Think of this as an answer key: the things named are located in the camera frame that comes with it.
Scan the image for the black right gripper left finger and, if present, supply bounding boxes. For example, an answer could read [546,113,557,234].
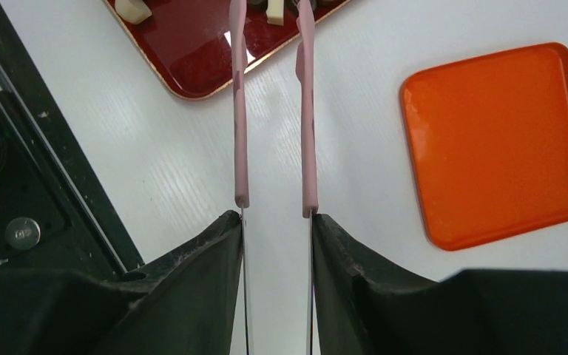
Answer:
[0,210,243,354]

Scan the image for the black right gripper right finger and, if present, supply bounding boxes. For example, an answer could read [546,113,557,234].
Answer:
[312,214,568,354]

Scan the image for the pink silicone tongs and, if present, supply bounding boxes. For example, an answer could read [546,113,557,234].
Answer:
[229,1,319,354]

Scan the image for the red chocolate tray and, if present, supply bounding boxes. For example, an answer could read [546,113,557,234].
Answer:
[102,0,354,102]

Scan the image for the white curved chocolate piece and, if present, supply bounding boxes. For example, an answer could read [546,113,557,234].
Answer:
[114,0,152,25]

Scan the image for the white chocolate block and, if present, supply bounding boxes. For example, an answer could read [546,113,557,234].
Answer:
[266,0,285,26]

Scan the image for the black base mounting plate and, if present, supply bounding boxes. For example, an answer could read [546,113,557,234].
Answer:
[0,4,143,280]

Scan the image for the orange box lid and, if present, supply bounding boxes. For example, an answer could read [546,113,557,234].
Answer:
[399,42,568,251]

